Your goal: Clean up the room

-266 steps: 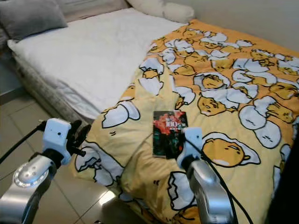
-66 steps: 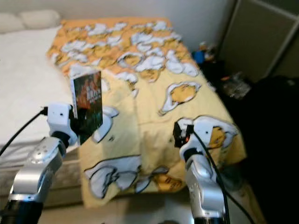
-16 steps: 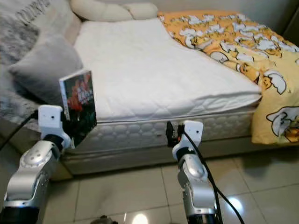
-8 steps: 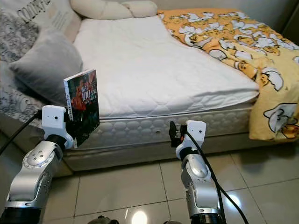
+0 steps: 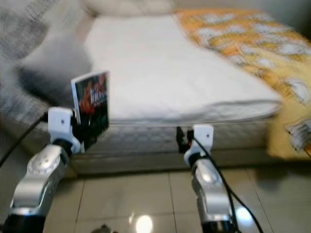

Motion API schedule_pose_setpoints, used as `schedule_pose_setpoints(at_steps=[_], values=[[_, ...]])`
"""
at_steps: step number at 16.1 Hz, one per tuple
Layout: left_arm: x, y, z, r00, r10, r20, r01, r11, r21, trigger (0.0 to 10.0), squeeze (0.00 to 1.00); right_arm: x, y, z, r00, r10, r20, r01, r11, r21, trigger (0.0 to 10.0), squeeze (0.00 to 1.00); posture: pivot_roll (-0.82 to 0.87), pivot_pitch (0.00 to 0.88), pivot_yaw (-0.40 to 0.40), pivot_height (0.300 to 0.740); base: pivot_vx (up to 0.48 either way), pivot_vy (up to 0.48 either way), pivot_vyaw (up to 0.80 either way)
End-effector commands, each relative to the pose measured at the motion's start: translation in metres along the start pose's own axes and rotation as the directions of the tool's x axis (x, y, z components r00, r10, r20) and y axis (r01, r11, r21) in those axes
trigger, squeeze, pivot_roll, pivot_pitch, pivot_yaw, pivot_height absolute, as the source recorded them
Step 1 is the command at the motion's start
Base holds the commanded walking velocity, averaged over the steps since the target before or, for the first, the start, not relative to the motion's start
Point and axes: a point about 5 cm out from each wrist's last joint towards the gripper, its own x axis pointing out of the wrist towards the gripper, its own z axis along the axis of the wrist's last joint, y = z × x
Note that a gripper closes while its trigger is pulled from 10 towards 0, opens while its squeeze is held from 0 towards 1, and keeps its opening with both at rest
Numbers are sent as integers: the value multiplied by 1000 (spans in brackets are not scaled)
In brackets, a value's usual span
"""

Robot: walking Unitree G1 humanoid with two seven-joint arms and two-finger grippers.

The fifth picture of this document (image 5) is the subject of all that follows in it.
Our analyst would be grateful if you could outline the dark red-cover book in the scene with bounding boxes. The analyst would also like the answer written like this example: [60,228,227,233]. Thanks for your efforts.
[71,71,110,151]

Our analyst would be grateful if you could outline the grey pillow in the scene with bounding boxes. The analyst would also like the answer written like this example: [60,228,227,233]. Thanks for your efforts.
[18,29,93,108]

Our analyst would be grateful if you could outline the orange cartoon-print blanket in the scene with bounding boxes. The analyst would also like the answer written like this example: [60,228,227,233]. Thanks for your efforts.
[175,7,311,161]

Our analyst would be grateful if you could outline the grey bed base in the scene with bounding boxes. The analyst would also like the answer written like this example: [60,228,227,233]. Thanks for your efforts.
[73,150,280,175]

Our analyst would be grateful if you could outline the grey quilted mattress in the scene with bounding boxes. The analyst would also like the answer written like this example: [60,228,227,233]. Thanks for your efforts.
[0,104,277,163]

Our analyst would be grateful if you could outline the dark robot foot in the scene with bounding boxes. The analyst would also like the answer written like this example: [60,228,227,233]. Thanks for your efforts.
[91,224,118,233]

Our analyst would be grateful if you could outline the grey ornament-patterned blanket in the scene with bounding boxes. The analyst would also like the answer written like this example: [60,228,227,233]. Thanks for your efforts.
[0,0,93,127]

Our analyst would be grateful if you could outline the beige long bolster pillow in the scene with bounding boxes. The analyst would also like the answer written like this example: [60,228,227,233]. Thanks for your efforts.
[82,0,175,16]

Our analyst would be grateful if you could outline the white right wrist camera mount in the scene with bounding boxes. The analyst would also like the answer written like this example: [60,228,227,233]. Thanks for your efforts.
[184,124,215,166]

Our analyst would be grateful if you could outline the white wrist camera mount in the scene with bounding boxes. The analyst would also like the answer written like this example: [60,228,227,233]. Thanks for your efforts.
[48,107,82,155]
[184,124,215,166]

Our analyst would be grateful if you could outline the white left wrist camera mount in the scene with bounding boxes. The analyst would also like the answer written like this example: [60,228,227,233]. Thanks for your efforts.
[48,107,82,155]

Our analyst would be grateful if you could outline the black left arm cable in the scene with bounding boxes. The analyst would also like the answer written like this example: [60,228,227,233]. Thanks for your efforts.
[0,113,50,166]

